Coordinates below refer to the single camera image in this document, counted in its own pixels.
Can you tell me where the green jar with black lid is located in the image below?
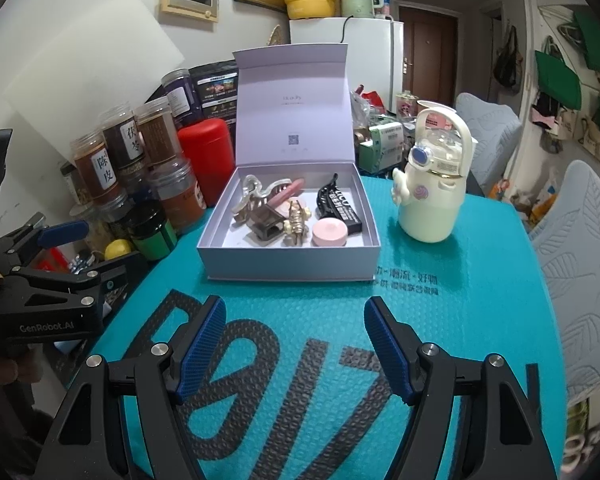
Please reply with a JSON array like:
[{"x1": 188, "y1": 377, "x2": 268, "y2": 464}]
[{"x1": 130, "y1": 200, "x2": 178, "y2": 261}]

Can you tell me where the dark purple labelled jar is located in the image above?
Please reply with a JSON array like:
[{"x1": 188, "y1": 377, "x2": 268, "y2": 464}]
[{"x1": 161, "y1": 68, "x2": 196, "y2": 121}]

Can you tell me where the glass cup with pink print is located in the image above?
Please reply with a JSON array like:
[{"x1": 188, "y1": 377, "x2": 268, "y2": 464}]
[{"x1": 396, "y1": 91, "x2": 421, "y2": 116}]

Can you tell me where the white gift box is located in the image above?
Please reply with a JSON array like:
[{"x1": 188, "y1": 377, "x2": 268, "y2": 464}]
[{"x1": 196, "y1": 42, "x2": 382, "y2": 282}]

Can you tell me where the pink paper cup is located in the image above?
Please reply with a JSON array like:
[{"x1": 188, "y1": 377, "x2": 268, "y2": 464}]
[{"x1": 417, "y1": 101, "x2": 456, "y2": 131}]

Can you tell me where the red-brown labelled jar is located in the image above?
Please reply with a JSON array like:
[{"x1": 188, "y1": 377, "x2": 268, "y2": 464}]
[{"x1": 70, "y1": 130, "x2": 121, "y2": 206}]

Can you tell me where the pink duckbill hair clip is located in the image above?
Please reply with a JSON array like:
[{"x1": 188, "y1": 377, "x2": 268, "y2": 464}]
[{"x1": 265, "y1": 177, "x2": 306, "y2": 211}]

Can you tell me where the black printed bag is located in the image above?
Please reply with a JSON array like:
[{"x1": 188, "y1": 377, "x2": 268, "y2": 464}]
[{"x1": 189, "y1": 60, "x2": 241, "y2": 126}]

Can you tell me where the dark brown labelled jar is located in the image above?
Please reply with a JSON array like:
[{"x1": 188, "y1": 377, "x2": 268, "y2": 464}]
[{"x1": 100, "y1": 101, "x2": 143, "y2": 168}]

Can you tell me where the grey leaf-pattern chair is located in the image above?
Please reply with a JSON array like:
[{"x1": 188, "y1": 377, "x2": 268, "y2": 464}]
[
  {"x1": 527, "y1": 160, "x2": 600, "y2": 406},
  {"x1": 455, "y1": 92, "x2": 522, "y2": 196}
]

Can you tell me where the teal bubble mailer mat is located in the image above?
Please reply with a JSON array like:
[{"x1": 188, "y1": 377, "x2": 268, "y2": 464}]
[{"x1": 65, "y1": 175, "x2": 568, "y2": 480}]

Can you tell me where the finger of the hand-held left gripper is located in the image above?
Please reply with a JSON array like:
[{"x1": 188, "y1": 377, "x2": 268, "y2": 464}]
[
  {"x1": 0, "y1": 212, "x2": 90, "y2": 267},
  {"x1": 10, "y1": 265, "x2": 128, "y2": 306}
]

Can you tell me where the brown square hair claw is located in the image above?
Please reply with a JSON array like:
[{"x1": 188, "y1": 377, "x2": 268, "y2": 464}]
[{"x1": 251, "y1": 205, "x2": 286, "y2": 242}]

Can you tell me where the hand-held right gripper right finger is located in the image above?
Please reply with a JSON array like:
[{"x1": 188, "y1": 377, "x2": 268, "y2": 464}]
[{"x1": 363, "y1": 296, "x2": 556, "y2": 480}]

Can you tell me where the black long cosmetic box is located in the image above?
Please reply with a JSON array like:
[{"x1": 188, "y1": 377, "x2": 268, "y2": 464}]
[{"x1": 325, "y1": 195, "x2": 363, "y2": 235}]

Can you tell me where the red canister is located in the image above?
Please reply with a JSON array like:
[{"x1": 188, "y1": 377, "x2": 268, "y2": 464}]
[{"x1": 177, "y1": 119, "x2": 236, "y2": 208}]

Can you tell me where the gold decorated hair clip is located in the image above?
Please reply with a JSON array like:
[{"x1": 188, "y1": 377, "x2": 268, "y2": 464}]
[{"x1": 283, "y1": 199, "x2": 312, "y2": 247}]

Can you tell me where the green and white medicine box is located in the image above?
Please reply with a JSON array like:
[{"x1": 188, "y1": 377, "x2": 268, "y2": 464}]
[{"x1": 358, "y1": 122, "x2": 406, "y2": 171}]

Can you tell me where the white foam board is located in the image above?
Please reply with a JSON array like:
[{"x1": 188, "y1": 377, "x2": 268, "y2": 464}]
[{"x1": 5, "y1": 0, "x2": 186, "y2": 161}]

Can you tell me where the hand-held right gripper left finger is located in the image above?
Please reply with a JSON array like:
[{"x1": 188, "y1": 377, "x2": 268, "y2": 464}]
[{"x1": 37, "y1": 295, "x2": 227, "y2": 480}]

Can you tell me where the pink round case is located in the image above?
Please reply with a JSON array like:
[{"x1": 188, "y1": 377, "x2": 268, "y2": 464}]
[{"x1": 312, "y1": 217, "x2": 349, "y2": 247}]

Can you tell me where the cream water bottle with handle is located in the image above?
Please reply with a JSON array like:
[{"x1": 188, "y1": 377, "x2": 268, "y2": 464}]
[{"x1": 391, "y1": 100, "x2": 473, "y2": 243}]

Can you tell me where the brown wooden door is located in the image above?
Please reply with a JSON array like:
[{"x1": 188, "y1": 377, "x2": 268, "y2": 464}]
[{"x1": 399, "y1": 4, "x2": 458, "y2": 108}]

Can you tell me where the beige wavy hair claw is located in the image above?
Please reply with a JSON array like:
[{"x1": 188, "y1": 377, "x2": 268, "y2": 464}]
[{"x1": 232, "y1": 175, "x2": 291, "y2": 223}]

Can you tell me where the brown spice jar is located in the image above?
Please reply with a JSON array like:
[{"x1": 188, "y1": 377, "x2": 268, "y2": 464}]
[{"x1": 135, "y1": 96, "x2": 181, "y2": 166}]

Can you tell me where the green tote bag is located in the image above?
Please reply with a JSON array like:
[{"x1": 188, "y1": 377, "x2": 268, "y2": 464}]
[{"x1": 535, "y1": 50, "x2": 582, "y2": 109}]

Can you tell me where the white refrigerator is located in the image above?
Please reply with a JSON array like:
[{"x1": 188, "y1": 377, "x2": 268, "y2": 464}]
[{"x1": 289, "y1": 16, "x2": 405, "y2": 113}]

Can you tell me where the black toothed hair clip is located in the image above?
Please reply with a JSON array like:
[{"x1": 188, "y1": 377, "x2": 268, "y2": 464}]
[{"x1": 316, "y1": 173, "x2": 341, "y2": 218}]

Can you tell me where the yellow lemon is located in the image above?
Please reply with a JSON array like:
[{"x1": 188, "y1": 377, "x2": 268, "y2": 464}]
[{"x1": 104, "y1": 240, "x2": 132, "y2": 261}]

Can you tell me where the dark hanging bag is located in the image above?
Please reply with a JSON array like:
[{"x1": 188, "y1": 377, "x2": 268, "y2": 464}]
[{"x1": 493, "y1": 25, "x2": 523, "y2": 93}]

